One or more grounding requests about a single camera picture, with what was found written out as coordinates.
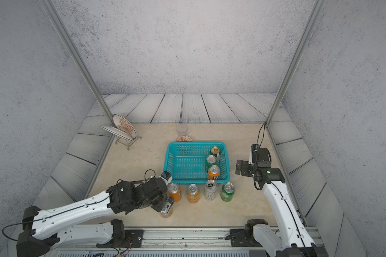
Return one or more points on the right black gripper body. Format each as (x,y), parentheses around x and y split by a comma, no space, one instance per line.
(247,168)

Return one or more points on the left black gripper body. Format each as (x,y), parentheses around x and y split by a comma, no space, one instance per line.
(160,204)

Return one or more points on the orange soda can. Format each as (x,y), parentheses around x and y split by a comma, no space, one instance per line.
(167,213)
(214,172)
(193,193)
(174,191)

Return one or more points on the green soda can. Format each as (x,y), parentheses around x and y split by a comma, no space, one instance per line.
(227,192)
(210,161)

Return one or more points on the brown gold drink can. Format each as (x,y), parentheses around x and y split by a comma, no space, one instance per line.
(215,151)

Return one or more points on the white monster energy can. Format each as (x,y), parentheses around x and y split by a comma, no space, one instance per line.
(210,190)

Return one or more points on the teal plastic basket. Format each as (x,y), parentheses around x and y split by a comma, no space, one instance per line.
(186,162)

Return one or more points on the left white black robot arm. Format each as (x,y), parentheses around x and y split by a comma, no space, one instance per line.
(44,230)

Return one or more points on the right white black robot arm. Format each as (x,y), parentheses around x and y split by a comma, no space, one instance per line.
(292,238)

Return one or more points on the red patterned bowl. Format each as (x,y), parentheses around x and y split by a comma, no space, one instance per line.
(184,138)

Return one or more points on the clear plastic cup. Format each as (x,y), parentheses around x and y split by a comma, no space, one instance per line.
(182,130)

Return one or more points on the white flat plate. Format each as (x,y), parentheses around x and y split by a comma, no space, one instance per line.
(117,132)

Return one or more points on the patterned upright plate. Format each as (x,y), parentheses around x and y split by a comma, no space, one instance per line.
(124,125)

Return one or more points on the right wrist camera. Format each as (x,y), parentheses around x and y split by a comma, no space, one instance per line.
(253,156)

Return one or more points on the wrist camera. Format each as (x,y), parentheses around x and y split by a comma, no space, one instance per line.
(166,177)
(253,156)

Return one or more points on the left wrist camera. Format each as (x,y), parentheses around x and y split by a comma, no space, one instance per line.
(166,177)

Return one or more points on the aluminium mounting rail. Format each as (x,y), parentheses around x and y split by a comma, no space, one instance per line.
(169,242)

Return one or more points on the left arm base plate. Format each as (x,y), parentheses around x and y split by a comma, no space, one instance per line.
(124,239)

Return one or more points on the wire plate rack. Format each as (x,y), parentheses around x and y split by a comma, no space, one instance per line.
(127,142)

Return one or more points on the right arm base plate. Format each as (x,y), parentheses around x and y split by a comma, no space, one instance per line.
(241,238)

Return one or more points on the right aluminium frame post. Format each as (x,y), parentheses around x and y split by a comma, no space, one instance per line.
(303,42)

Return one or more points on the aluminium frame post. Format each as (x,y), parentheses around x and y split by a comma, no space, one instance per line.
(57,22)
(303,42)

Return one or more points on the left aluminium frame post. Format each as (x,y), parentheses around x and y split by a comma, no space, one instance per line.
(57,22)

